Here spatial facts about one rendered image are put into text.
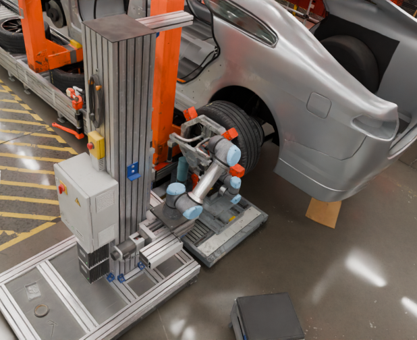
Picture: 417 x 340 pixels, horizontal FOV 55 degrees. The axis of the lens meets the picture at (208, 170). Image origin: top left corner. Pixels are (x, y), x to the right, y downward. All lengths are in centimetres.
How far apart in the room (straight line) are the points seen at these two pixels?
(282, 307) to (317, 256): 98
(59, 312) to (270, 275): 168
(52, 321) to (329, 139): 222
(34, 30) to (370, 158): 343
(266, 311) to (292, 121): 136
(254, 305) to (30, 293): 154
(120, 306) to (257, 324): 94
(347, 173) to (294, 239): 113
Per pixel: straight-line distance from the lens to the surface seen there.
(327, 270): 378
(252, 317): 289
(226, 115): 304
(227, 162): 239
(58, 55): 486
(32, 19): 459
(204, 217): 359
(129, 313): 293
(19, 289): 316
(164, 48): 290
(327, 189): 310
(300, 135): 301
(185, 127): 320
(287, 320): 295
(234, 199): 278
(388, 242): 431
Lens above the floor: 279
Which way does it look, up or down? 40 degrees down
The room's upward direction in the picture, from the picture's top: 11 degrees clockwise
